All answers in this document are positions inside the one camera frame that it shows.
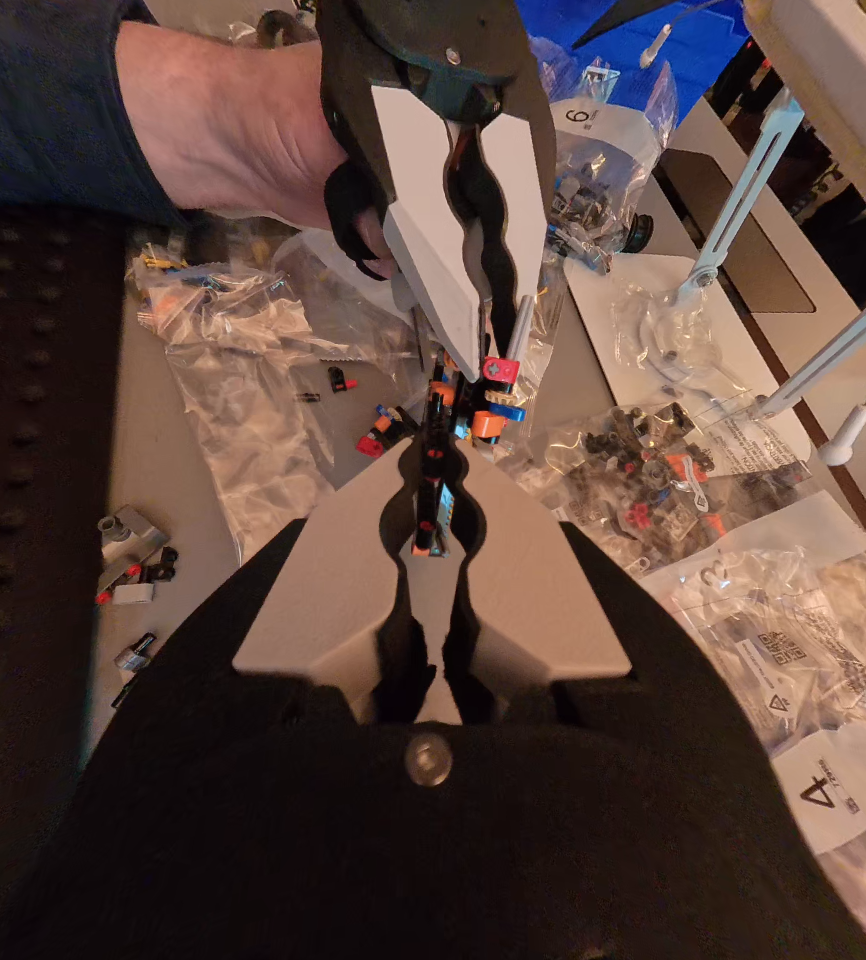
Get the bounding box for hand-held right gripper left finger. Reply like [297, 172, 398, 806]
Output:
[231, 437, 421, 723]

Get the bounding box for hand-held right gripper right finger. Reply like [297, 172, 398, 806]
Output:
[451, 436, 635, 723]

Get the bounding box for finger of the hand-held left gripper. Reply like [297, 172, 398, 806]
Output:
[369, 84, 494, 385]
[470, 111, 556, 360]

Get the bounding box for multicoloured lego assembly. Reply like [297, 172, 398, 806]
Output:
[410, 296, 528, 560]

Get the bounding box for person's left forearm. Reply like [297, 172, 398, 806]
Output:
[0, 0, 187, 226]

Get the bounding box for white-banded clear lego bag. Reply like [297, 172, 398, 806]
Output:
[534, 33, 678, 275]
[770, 723, 866, 960]
[639, 491, 866, 759]

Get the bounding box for small red black lego subassembly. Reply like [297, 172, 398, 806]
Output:
[355, 405, 421, 460]

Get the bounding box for large dark grey lego liftarm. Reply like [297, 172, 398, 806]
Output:
[99, 504, 172, 560]

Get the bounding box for person's left hand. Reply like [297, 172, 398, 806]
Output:
[116, 21, 350, 226]

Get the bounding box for white printed sheet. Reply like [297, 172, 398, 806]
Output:
[564, 251, 817, 466]

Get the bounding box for clear bag black orange parts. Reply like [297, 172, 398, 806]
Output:
[523, 401, 813, 571]

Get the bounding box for empty clear zip bag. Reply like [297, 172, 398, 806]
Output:
[163, 247, 434, 567]

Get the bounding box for clear bag of mixed parts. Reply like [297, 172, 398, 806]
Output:
[493, 285, 577, 451]

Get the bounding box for light grey connector red pin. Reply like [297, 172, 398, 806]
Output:
[95, 562, 157, 607]

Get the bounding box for blue plastic bin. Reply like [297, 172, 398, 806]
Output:
[511, 0, 753, 106]

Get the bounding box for dark perforated board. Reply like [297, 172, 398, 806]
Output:
[0, 210, 130, 901]

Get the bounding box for white-tipped cable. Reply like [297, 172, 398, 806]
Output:
[639, 0, 727, 70]
[817, 352, 866, 468]

